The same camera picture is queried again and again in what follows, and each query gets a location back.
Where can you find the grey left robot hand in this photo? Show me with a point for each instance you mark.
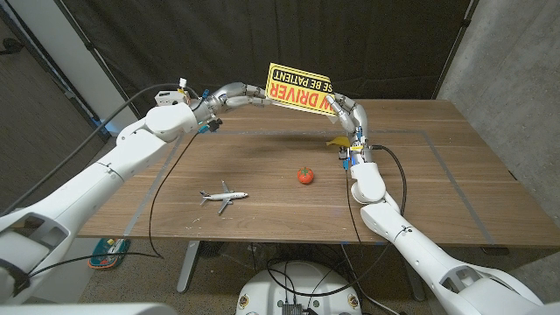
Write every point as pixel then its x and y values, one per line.
pixel 227 98

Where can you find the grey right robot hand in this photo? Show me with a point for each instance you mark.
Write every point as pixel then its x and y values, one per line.
pixel 356 120

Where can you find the yellow new driver bumper sticker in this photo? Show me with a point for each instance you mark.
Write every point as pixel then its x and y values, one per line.
pixel 302 89

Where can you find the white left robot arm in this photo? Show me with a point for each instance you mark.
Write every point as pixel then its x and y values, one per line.
pixel 87 192

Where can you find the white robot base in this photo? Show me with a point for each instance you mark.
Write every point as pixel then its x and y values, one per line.
pixel 302 284

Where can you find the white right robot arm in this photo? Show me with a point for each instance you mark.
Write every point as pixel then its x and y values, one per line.
pixel 415 245

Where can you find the yellow banana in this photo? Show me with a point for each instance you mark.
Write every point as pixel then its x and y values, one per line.
pixel 339 141

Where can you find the red toy tomato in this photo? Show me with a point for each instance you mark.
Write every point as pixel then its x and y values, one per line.
pixel 305 175

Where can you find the white toy airplane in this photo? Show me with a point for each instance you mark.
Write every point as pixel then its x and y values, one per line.
pixel 227 196

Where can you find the teal orange plastic toy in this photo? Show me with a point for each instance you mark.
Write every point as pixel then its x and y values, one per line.
pixel 109 254

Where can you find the black backdrop curtain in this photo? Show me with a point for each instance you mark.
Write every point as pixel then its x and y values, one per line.
pixel 372 44

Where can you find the black backdrop stand pole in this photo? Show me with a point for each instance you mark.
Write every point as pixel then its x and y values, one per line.
pixel 89 46
pixel 466 20

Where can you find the grey table leg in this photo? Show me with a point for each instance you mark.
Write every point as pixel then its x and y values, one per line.
pixel 417 289
pixel 188 267

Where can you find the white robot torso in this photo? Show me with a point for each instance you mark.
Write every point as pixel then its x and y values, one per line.
pixel 87 310

